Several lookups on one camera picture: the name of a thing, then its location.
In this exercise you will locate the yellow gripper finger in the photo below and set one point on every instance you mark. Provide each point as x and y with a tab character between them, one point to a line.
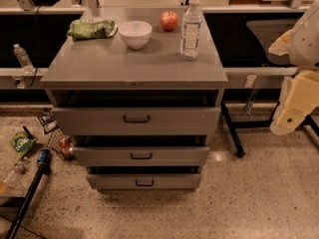
282	45
299	97

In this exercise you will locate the grey top drawer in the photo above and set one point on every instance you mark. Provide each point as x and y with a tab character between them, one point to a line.
137	121

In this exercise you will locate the grey drawer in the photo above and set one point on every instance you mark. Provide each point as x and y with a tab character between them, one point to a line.
137	121
142	156
144	181

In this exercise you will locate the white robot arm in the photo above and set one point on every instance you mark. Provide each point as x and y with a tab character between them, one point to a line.
305	41

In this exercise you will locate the grey metal drawer cabinet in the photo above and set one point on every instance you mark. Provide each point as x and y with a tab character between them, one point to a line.
106	73

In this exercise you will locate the grey bottom drawer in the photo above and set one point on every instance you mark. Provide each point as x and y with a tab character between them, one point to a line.
144	181

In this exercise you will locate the grey middle drawer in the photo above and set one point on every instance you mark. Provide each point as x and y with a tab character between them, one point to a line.
142	156

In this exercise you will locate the dark grey chair seat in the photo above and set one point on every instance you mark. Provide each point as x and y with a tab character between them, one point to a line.
267	32

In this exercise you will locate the black table leg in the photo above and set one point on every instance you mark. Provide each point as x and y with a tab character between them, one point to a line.
240	153

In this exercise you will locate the clear plastic water bottle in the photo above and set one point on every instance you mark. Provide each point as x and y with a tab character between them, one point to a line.
190	30

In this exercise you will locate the red apple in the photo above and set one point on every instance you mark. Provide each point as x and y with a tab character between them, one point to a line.
168	20

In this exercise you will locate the white ceramic bowl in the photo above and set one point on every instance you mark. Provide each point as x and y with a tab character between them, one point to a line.
135	33

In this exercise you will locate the green chip bag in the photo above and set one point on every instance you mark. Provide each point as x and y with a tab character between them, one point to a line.
83	30

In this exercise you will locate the dark snack packet on floor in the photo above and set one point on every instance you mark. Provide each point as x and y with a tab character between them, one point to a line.
47	121

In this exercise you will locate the small bottle on ledge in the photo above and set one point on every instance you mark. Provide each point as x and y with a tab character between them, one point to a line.
24	60

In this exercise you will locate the black pole with blue joint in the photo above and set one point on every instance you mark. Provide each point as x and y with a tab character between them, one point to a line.
43	163

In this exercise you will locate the green snack bag on floor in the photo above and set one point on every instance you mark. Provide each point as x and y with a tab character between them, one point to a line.
22	143

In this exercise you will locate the plastic bottle on floor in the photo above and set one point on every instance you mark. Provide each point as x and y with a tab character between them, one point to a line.
12	181

